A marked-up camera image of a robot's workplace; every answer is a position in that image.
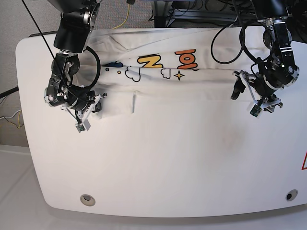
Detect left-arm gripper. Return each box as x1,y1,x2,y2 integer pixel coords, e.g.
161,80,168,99
231,67,299,113

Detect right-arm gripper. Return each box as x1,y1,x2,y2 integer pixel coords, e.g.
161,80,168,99
61,91,107,123

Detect white printed T-shirt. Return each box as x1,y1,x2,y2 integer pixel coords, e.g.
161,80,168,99
89,28,252,118

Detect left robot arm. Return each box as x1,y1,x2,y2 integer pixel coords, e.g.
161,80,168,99
231,0,299,117

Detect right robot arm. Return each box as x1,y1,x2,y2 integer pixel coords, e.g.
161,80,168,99
44,0,106,132

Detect left table grommet hole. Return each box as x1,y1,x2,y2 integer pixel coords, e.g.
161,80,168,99
80,194,95,207

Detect table grommet hole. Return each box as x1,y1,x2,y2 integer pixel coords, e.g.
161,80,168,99
80,194,95,207
285,189,298,201

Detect right table grommet hole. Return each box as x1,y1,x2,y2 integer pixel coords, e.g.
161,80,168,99
285,189,298,201

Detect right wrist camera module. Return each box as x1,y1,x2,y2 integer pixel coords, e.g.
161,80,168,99
75,120,91,133

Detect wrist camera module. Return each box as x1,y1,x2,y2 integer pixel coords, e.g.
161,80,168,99
247,103,263,119
75,120,91,133

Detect black right-arm cable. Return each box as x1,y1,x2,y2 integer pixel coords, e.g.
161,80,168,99
71,45,101,91

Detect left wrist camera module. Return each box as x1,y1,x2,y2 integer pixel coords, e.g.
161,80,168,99
247,103,263,119

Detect black left-arm cable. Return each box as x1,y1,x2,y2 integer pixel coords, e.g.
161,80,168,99
211,21,269,70

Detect yellow white side cables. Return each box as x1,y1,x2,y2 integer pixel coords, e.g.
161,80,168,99
0,110,24,130

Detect black equipment rack frame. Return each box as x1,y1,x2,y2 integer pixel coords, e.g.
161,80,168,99
149,0,237,28

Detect yellow floor cable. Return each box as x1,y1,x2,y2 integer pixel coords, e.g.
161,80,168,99
112,3,131,30

